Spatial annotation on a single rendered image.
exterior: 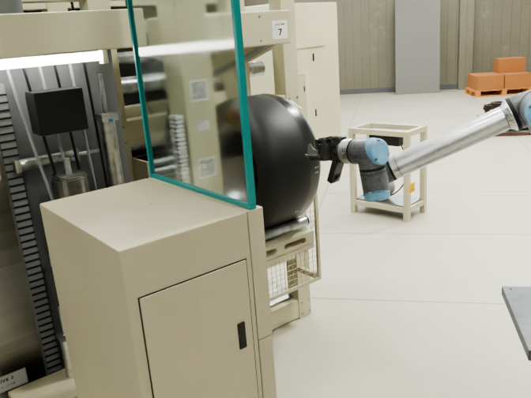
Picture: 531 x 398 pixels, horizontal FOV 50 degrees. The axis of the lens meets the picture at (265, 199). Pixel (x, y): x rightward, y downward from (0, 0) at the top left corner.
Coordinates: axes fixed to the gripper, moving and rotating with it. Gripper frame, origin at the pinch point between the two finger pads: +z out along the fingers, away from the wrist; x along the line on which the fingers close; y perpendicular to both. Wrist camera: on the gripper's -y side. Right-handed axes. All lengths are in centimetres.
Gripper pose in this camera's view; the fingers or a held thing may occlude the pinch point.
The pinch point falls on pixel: (308, 156)
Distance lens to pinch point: 218.5
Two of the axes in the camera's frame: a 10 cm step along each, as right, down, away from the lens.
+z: -6.1, -0.7, 7.9
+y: -1.5, -9.7, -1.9
